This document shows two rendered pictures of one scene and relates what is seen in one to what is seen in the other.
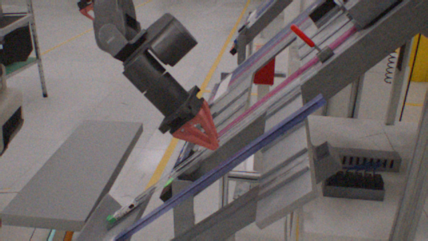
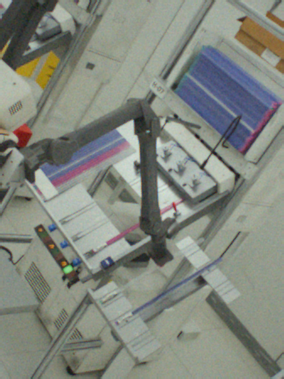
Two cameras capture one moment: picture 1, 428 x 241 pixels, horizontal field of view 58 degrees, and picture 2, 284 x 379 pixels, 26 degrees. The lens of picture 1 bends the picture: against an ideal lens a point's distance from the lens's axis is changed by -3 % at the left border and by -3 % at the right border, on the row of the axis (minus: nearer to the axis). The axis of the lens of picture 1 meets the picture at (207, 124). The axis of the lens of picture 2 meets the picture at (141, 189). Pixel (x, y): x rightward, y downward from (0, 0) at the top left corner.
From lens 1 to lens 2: 2.21 m
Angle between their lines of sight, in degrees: 57
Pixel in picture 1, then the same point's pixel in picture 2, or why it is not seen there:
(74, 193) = (10, 284)
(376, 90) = not seen: hidden behind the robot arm
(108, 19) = (155, 219)
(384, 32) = (203, 211)
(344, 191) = (133, 264)
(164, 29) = (173, 226)
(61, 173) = not seen: outside the picture
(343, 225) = (143, 284)
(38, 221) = (11, 310)
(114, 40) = (159, 230)
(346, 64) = (187, 221)
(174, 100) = (166, 252)
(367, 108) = not seen: hidden behind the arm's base
